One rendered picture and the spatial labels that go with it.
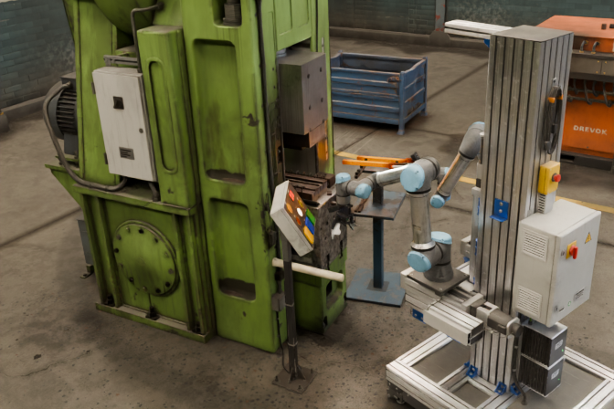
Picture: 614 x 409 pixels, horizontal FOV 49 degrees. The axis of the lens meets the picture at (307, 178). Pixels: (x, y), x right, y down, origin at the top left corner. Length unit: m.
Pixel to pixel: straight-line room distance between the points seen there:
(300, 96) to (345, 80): 4.15
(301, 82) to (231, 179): 0.68
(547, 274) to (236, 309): 1.97
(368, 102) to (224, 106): 4.21
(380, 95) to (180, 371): 4.41
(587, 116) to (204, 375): 4.46
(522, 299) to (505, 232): 0.32
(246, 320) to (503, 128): 2.05
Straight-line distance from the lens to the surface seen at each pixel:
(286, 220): 3.37
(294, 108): 3.77
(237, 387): 4.13
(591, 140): 7.09
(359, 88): 7.83
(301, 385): 4.08
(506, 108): 3.10
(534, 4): 11.23
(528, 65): 2.99
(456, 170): 3.69
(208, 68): 3.77
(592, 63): 6.73
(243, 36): 3.53
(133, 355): 4.51
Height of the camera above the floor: 2.66
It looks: 24 degrees down
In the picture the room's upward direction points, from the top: 3 degrees counter-clockwise
